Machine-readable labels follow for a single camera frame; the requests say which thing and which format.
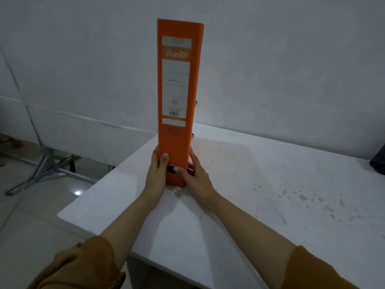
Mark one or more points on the person's left thumb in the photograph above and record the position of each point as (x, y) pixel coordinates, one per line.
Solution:
(165, 165)

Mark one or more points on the person's left forearm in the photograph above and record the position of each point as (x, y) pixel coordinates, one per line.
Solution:
(126, 225)

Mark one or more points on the person's right thumb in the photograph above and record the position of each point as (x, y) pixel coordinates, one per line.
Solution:
(181, 172)

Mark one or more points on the person's left hand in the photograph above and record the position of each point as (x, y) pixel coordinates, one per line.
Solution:
(155, 177)

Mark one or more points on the person's right hand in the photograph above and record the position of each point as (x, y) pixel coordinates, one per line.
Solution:
(198, 182)

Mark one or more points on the person's right forearm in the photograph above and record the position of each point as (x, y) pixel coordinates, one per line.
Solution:
(255, 230)

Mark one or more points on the white table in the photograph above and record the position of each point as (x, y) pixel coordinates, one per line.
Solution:
(240, 201)

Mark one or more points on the orange lever arch binder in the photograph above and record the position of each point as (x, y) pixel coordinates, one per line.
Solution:
(179, 99)

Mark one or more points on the black object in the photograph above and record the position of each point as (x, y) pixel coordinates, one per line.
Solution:
(378, 162)

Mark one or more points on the silver metal stand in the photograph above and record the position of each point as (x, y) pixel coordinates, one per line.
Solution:
(33, 141)

